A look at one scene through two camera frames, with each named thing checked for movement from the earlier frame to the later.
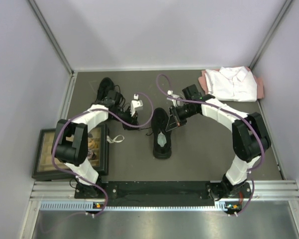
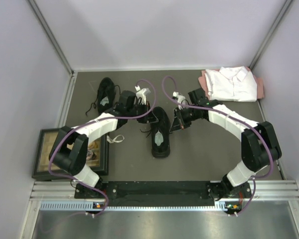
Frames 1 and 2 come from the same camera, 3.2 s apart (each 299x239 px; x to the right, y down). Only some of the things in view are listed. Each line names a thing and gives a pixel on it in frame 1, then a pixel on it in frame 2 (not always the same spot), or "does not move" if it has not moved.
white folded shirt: (236, 83) does not move
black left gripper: (132, 120) → (148, 118)
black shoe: (161, 138) does not move
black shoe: (106, 84) does not move
